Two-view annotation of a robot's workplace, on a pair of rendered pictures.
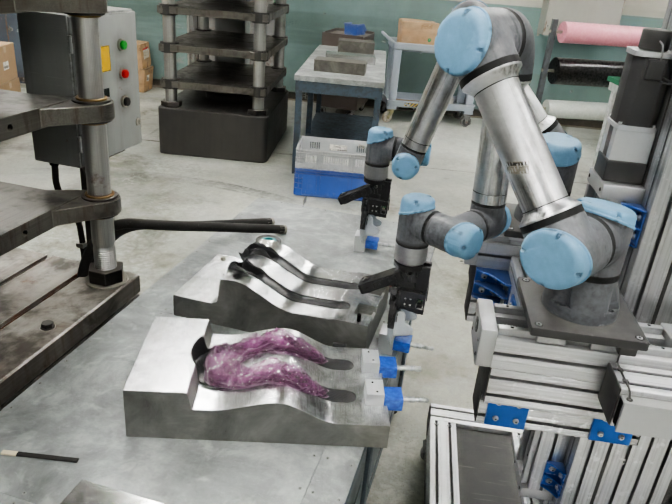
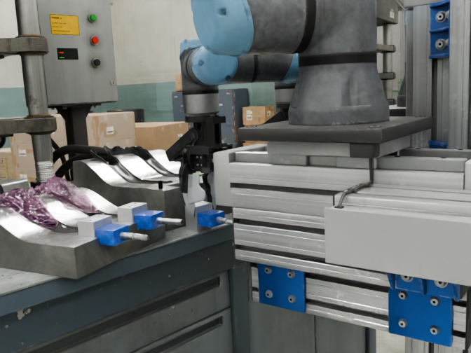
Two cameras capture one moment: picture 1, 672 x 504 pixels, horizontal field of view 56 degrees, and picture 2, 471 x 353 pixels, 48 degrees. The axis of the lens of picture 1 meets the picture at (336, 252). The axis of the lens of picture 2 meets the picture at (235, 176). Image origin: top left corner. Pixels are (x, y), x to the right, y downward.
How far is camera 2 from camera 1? 104 cm
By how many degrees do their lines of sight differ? 33
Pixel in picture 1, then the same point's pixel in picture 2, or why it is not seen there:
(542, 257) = (200, 10)
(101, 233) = (36, 148)
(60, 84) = not seen: hidden behind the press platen
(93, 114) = (22, 44)
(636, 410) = (342, 220)
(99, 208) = (29, 122)
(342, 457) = (24, 279)
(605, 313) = (338, 105)
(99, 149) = (32, 75)
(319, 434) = (17, 255)
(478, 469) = not seen: outside the picture
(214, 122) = not seen: hidden behind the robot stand
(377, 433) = (64, 257)
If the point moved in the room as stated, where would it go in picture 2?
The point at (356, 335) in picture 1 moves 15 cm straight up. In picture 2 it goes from (157, 204) to (152, 134)
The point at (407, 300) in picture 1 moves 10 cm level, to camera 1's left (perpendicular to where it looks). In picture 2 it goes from (199, 160) to (160, 158)
